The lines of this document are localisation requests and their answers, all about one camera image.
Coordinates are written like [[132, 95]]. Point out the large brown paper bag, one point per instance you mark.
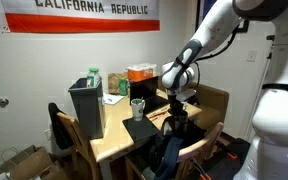
[[24, 165]]

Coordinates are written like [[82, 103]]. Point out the black mouse pad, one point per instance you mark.
[[140, 128]]

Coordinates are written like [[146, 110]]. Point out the black jacket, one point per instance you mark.
[[59, 130]]

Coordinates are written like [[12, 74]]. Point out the black laptop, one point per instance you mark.
[[145, 91]]

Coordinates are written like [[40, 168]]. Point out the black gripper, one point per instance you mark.
[[179, 111]]

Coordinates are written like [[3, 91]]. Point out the orange paper towel pack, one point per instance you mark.
[[141, 72]]

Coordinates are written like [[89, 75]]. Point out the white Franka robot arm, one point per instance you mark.
[[214, 26]]

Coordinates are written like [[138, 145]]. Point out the dark blue framed poster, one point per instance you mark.
[[206, 5]]

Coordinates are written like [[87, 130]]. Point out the white wall outlet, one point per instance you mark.
[[48, 134]]

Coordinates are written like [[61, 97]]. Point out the wooden chair right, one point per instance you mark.
[[214, 103]]

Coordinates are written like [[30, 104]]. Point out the clear bottle with green cap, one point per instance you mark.
[[93, 78]]

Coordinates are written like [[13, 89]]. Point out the red pen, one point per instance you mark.
[[157, 114], [159, 117]]

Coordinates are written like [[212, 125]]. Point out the white light switch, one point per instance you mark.
[[251, 55]]

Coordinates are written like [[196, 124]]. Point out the wooden chair with backpack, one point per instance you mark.
[[197, 146]]

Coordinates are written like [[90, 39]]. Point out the black floor bag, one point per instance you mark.
[[227, 166]]

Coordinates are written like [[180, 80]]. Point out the round metal wall knob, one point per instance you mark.
[[3, 102]]

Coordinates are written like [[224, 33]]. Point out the white mug with green logo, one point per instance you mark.
[[137, 108]]

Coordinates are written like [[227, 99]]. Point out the wooden chair with jacket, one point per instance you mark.
[[79, 140]]

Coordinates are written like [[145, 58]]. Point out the small brown paper bag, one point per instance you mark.
[[113, 82]]

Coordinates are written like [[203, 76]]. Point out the white paper sheet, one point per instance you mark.
[[113, 99]]

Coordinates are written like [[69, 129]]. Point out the dark grey trash bin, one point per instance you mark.
[[88, 113]]

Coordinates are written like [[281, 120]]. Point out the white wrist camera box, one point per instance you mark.
[[187, 95]]

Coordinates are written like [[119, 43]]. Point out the small black pouch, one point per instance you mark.
[[194, 99]]

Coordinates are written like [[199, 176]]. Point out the small green bottle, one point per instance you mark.
[[123, 87]]

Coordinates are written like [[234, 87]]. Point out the California Republic flag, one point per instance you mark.
[[80, 15]]

